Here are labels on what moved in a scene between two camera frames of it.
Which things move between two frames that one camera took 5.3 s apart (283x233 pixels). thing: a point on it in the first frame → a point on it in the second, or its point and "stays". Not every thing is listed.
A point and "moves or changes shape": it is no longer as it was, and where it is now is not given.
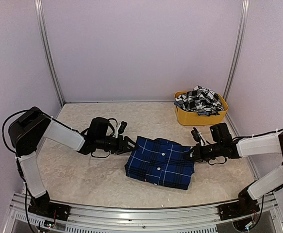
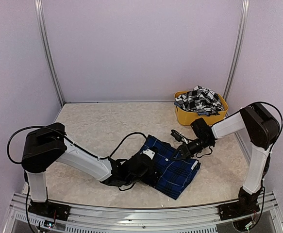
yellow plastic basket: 191,118 stays
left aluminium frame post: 39,8 stays
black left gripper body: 116,147 → 148,180
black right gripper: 198,156 → 185,152
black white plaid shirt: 201,99 stays
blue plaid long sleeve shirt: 160,162 moves or changes shape
